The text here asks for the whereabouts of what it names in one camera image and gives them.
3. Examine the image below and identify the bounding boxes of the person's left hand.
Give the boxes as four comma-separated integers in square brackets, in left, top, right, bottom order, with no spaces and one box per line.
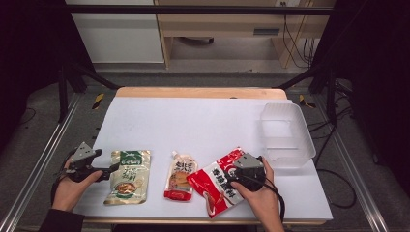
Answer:
[51,157,104,213]

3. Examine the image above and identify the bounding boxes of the white spout pouch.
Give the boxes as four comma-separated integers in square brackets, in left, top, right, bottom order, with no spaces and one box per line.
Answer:
[163,150,199,202]

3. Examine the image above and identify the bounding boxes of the black curtain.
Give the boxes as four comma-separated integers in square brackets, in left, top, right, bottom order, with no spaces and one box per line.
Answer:
[0,0,95,153]
[311,0,410,196]

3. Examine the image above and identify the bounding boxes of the white cabinet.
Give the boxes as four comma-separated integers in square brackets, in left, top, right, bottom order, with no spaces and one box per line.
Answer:
[64,0,166,65]

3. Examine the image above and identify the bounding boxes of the red and white sauce packet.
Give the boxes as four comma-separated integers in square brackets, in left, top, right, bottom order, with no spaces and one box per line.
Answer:
[186,147,247,219]

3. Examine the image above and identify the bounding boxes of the yellow and black tape strip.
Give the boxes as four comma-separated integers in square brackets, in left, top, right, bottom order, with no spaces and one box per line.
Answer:
[298,94,317,109]
[91,93,105,110]

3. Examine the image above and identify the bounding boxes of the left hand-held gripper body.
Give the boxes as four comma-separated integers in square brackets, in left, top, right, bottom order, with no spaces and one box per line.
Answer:
[66,141,103,184]

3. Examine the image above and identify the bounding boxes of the clear plastic container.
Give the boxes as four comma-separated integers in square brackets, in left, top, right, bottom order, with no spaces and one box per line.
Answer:
[258,101,317,169]

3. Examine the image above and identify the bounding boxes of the aluminium rail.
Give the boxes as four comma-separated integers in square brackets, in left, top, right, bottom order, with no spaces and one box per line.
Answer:
[312,96,391,232]
[0,93,82,232]

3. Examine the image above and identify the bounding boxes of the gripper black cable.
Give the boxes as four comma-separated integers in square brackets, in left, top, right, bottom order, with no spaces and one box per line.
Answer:
[240,175,287,224]
[49,157,73,207]

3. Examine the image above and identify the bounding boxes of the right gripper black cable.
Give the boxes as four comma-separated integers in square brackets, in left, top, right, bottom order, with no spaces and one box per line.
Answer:
[240,175,287,224]

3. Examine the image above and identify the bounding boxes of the light wooden desk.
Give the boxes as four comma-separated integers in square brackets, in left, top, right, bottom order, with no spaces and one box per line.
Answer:
[154,0,337,70]

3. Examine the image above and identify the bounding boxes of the green and gold food pouch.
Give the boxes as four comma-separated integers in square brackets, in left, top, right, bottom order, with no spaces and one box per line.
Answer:
[103,149,153,206]

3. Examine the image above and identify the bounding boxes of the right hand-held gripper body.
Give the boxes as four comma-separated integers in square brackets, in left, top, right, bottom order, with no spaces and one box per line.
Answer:
[224,152,267,193]

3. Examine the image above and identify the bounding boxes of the black metal stand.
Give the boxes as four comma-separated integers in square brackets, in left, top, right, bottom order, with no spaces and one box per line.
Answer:
[274,61,338,128]
[57,61,121,124]

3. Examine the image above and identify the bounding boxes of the black floor cable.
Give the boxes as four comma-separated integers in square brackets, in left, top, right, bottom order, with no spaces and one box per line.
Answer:
[308,105,358,210]

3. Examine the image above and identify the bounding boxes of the wooden table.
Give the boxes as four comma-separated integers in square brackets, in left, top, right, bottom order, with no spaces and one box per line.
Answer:
[82,86,327,226]

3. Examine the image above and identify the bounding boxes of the bundle of hanging black cables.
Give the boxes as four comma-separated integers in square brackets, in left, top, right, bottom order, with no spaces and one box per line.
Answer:
[280,1,320,70]

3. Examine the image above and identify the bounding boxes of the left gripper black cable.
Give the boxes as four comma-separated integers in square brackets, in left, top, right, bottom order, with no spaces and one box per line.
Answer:
[49,157,73,207]

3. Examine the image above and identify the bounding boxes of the black frame bar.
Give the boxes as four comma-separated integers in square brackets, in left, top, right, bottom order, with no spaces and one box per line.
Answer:
[64,4,337,16]

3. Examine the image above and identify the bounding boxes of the person's right hand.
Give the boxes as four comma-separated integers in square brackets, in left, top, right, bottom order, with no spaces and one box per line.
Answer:
[229,156,282,218]

